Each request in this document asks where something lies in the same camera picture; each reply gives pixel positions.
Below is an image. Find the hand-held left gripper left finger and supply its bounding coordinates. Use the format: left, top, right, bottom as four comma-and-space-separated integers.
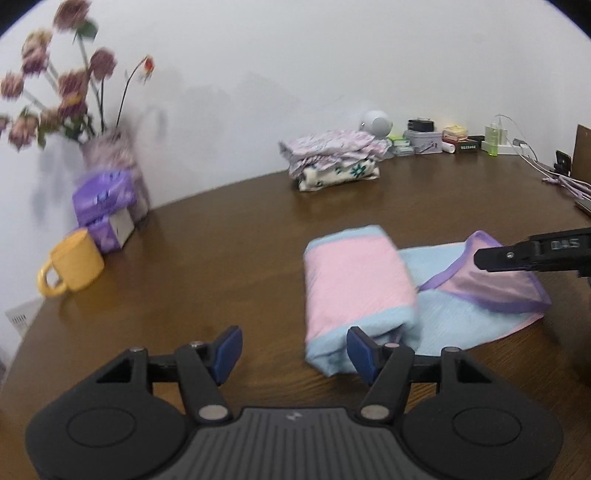
96, 325, 245, 423

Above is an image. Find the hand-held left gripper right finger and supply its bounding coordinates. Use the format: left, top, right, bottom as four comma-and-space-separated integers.
346, 327, 494, 422

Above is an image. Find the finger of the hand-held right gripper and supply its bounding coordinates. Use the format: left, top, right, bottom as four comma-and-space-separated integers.
473, 235, 539, 273

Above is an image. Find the pink blue mesh vest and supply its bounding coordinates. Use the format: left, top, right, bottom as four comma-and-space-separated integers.
302, 225, 552, 376

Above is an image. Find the brown board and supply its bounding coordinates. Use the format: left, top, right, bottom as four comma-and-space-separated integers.
573, 124, 591, 183

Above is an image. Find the white power strip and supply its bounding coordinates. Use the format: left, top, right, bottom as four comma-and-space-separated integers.
481, 140, 527, 158

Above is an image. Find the silver tin box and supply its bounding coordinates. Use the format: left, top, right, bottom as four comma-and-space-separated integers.
404, 130, 444, 154

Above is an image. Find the purple tissue pack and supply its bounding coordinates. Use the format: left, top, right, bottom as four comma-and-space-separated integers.
71, 170, 137, 222
85, 208, 136, 254

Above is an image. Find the yellow mug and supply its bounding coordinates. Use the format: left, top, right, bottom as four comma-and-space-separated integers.
37, 229, 106, 298

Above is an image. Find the folded cream green-flower cloth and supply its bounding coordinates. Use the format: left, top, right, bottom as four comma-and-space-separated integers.
295, 159, 382, 192

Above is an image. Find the white astronaut speaker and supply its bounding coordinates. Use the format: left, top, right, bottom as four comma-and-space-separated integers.
360, 110, 393, 139

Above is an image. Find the folded lilac ruffled cloth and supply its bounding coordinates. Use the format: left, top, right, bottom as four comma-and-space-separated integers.
288, 138, 391, 178

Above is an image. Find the dried rose bouquet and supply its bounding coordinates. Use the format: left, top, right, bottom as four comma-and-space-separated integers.
0, 0, 155, 151

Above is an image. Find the purple cable bundle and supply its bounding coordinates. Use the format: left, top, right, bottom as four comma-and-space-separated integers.
542, 173, 591, 200

